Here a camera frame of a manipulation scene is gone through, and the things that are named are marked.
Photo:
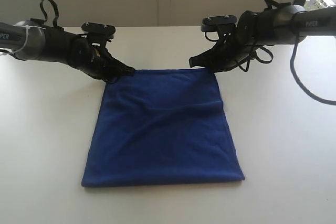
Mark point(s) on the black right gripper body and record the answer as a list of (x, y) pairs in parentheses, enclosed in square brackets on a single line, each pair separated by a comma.
[(234, 49)]

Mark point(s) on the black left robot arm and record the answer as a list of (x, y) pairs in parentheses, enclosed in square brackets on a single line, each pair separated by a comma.
[(28, 40)]

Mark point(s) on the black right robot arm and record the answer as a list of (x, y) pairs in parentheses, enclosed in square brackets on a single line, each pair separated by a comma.
[(289, 25)]

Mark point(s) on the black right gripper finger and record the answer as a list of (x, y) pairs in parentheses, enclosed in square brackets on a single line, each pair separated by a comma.
[(204, 60)]

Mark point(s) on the blue towel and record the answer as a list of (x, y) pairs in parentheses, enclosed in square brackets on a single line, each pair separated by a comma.
[(162, 127)]

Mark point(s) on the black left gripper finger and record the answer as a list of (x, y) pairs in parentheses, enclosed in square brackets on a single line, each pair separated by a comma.
[(124, 70)]

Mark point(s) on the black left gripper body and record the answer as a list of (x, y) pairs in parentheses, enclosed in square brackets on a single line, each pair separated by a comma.
[(90, 60)]

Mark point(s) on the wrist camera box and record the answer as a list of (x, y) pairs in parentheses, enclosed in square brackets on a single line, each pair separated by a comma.
[(224, 24), (95, 29)]

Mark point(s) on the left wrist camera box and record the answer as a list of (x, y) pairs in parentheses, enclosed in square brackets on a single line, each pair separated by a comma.
[(95, 29)]

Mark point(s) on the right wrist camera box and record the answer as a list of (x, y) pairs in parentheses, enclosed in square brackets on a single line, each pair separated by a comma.
[(224, 24)]

